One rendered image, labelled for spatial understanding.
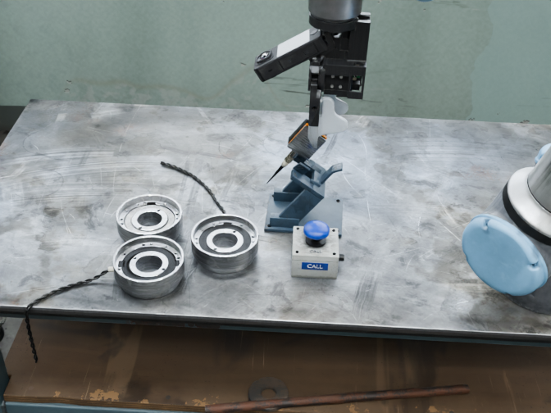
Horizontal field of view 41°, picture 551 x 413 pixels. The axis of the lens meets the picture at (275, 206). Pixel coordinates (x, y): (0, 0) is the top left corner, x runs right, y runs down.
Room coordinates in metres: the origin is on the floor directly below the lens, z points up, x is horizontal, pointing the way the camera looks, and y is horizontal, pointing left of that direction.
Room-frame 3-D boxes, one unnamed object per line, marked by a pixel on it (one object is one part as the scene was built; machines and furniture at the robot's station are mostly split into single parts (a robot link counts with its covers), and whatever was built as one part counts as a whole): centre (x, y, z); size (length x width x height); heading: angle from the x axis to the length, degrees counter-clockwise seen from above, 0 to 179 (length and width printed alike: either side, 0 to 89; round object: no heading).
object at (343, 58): (0.99, -0.08, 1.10); 0.09 x 0.08 x 0.12; 86
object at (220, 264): (0.88, 0.08, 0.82); 0.10 x 0.10 x 0.04
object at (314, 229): (0.87, -0.06, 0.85); 0.04 x 0.04 x 0.05
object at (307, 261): (0.87, -0.07, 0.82); 0.08 x 0.07 x 0.05; 89
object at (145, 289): (0.82, 0.19, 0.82); 0.10 x 0.10 x 0.04
